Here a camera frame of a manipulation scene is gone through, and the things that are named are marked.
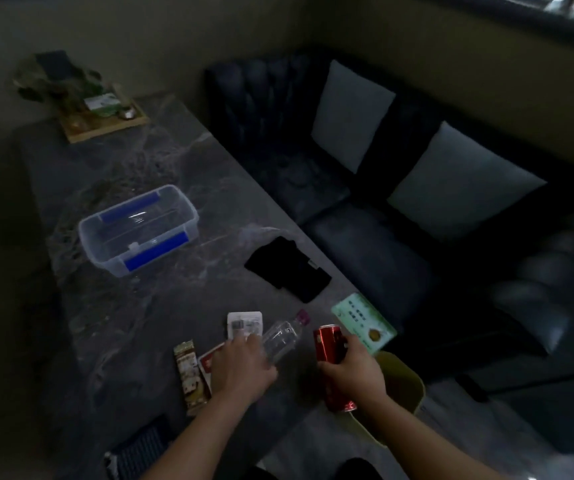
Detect green and white box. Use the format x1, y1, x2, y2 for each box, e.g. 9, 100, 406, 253
84, 93, 121, 118

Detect clear storage box blue latches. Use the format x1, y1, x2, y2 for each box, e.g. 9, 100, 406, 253
77, 184, 201, 278

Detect red drink can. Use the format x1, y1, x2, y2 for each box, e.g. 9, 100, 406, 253
313, 324, 358, 414

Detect green leafy plant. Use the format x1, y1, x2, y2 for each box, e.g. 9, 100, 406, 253
13, 64, 104, 104

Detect red and white packet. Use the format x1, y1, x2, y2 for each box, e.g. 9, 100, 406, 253
197, 342, 229, 396

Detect wooden tray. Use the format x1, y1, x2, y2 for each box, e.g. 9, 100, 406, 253
59, 97, 151, 145

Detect person's right forearm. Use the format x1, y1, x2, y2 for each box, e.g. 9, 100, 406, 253
354, 390, 510, 480

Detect person's left forearm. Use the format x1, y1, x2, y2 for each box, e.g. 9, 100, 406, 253
139, 390, 250, 480

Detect grey cushion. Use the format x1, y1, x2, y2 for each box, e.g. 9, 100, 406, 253
386, 121, 548, 242
310, 59, 397, 174

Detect person's left hand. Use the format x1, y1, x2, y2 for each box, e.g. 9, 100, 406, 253
211, 335, 279, 404

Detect yellow-green waste bin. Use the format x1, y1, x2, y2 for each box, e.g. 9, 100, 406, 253
336, 350, 427, 448

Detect white small packet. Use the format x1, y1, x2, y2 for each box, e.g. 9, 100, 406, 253
226, 311, 264, 341

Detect brown snack bar packet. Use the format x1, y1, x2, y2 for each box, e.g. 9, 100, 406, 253
174, 339, 212, 417

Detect person's right hand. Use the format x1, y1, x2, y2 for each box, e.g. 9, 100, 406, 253
317, 335, 389, 411

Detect dark tufted sofa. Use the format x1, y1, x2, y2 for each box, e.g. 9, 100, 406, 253
204, 49, 574, 395

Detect green card packet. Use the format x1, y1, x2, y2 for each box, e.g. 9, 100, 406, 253
330, 293, 398, 355

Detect black cloth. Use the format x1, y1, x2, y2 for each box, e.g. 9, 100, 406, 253
244, 236, 333, 304

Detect clear plastic bottle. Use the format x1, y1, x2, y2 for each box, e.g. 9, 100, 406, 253
261, 310, 311, 366

